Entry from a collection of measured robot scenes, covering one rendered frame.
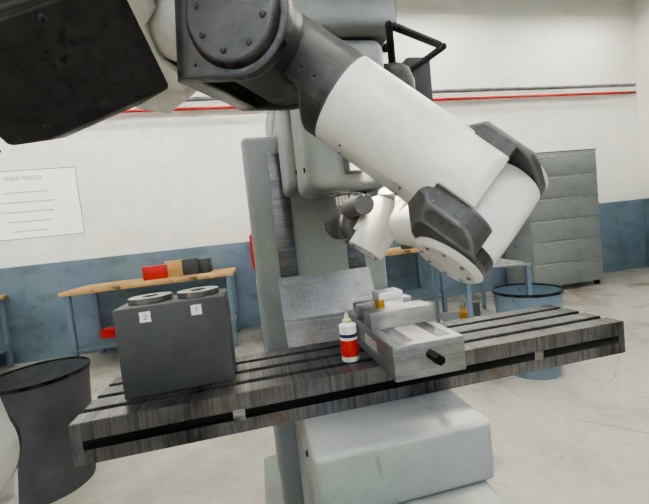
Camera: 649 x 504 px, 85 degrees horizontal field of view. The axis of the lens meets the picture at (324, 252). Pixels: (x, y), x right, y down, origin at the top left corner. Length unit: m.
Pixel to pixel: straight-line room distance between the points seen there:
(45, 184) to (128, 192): 0.95
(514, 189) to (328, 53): 0.22
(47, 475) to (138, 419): 1.74
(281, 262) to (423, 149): 0.92
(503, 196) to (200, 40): 0.30
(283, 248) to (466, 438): 0.76
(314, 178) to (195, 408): 0.51
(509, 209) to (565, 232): 5.81
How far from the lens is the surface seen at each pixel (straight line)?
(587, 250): 6.48
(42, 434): 2.44
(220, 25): 0.35
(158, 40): 0.46
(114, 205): 5.34
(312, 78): 0.36
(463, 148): 0.34
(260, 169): 1.22
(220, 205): 5.06
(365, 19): 0.86
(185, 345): 0.82
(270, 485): 1.78
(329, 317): 1.17
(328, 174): 0.76
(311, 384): 0.78
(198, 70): 0.36
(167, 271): 4.61
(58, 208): 5.58
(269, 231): 1.20
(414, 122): 0.34
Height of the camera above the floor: 1.22
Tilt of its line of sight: 3 degrees down
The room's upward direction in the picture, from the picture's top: 6 degrees counter-clockwise
